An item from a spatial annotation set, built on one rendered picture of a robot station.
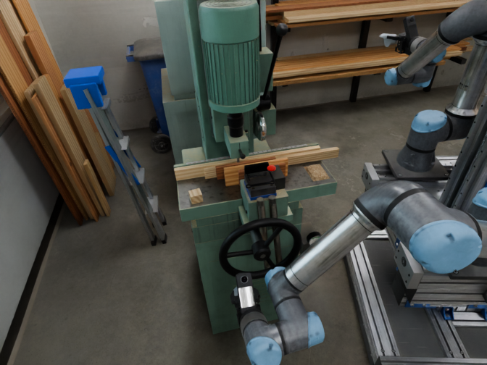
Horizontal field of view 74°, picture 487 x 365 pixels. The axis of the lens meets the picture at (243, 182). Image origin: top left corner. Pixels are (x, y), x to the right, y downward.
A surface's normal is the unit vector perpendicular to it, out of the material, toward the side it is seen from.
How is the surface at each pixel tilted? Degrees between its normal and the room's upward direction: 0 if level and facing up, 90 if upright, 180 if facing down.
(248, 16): 90
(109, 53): 90
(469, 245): 89
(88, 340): 0
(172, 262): 1
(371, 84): 90
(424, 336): 0
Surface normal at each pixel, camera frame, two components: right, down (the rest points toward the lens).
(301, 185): -0.04, -0.79
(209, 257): 0.22, 0.59
